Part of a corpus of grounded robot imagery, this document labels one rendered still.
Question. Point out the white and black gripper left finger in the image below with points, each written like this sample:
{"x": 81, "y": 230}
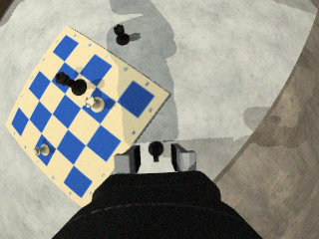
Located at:
{"x": 129, "y": 161}

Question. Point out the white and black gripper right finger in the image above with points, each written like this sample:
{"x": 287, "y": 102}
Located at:
{"x": 182, "y": 159}

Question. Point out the white rook chess piece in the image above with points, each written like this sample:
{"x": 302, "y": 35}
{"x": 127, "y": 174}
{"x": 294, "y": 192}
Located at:
{"x": 97, "y": 104}

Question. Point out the blue and cream chessboard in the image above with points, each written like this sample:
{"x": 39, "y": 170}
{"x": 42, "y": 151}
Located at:
{"x": 82, "y": 143}

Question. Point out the white pawn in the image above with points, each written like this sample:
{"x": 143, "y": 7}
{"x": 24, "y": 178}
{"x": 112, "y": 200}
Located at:
{"x": 44, "y": 149}

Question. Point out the black chess king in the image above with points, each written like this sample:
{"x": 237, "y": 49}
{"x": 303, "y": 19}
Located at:
{"x": 78, "y": 87}

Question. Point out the black knight chess piece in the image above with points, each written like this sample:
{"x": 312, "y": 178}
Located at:
{"x": 156, "y": 149}

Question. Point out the black rook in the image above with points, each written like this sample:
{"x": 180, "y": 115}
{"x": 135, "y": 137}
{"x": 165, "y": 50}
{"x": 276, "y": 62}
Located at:
{"x": 122, "y": 38}

